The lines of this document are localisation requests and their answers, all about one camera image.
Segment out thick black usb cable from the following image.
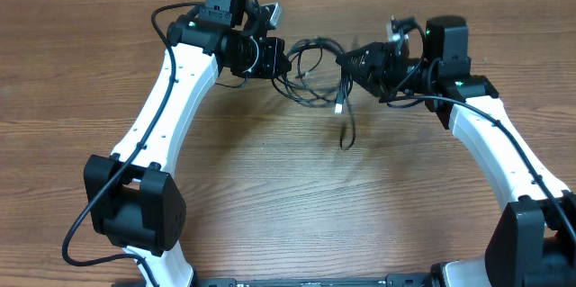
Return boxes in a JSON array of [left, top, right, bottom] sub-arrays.
[[270, 37, 357, 151]]

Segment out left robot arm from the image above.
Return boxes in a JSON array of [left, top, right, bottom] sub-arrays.
[[82, 0, 291, 286]]

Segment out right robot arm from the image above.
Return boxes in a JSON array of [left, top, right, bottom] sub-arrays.
[[337, 15, 575, 286]]

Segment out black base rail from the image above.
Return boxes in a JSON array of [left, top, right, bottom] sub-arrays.
[[188, 265, 446, 287]]

